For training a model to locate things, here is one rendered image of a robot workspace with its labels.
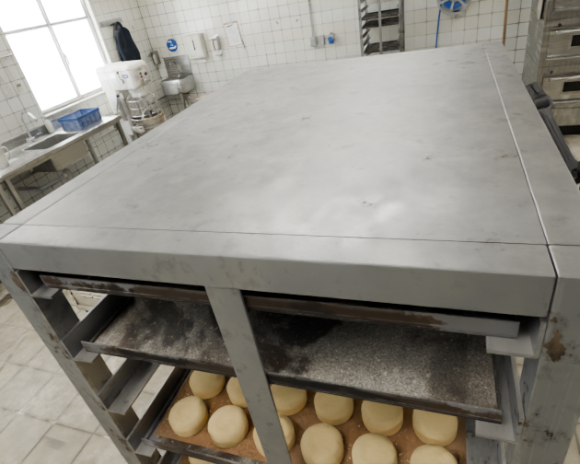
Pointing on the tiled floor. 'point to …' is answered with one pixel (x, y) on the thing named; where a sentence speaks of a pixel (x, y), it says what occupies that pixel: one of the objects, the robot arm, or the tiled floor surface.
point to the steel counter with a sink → (38, 160)
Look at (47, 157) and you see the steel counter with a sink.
